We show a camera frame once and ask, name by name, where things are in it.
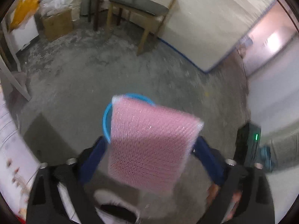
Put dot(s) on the right hand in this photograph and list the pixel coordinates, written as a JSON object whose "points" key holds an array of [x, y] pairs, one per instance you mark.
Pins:
{"points": [[223, 201]]}

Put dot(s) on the orange plastic bag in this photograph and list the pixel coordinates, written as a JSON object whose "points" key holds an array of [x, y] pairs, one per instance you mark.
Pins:
{"points": [[24, 10]]}

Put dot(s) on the floral tablecloth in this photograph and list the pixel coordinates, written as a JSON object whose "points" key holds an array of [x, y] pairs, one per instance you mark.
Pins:
{"points": [[18, 165]]}

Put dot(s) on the white shoe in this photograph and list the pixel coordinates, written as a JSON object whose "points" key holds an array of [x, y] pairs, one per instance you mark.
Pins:
{"points": [[113, 209]]}

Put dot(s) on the wooden chair black seat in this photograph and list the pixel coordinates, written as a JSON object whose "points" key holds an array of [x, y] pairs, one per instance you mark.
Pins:
{"points": [[146, 8]]}

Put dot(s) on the pink bubble wrap bag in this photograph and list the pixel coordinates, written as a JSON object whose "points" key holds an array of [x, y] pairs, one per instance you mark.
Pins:
{"points": [[149, 144]]}

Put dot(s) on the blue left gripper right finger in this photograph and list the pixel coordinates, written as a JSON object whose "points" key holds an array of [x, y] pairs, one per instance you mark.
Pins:
{"points": [[211, 159]]}

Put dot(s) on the brown cardboard box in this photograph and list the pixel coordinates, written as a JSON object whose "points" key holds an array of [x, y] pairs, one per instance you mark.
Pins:
{"points": [[57, 25]]}

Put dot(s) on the white mattress blue trim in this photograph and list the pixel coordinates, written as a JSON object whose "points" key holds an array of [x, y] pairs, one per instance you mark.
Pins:
{"points": [[206, 31]]}

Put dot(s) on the blue plastic waste basket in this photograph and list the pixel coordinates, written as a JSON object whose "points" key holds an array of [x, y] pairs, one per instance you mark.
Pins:
{"points": [[107, 116]]}

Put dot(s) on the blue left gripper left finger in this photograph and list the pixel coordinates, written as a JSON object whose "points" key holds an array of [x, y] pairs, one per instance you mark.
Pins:
{"points": [[90, 158]]}

